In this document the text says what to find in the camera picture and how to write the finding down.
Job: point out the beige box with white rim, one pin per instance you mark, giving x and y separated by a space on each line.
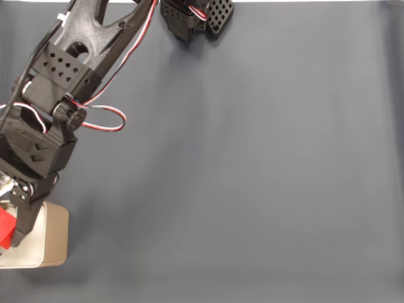
57 233

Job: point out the white padding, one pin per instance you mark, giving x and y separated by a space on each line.
28 252

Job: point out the white camera board mount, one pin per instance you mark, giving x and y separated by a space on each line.
4 183

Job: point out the white zip tie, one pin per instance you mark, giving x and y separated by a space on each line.
62 17

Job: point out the grey table mat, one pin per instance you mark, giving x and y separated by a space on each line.
252 173

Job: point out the red cube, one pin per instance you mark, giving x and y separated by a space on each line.
6 227

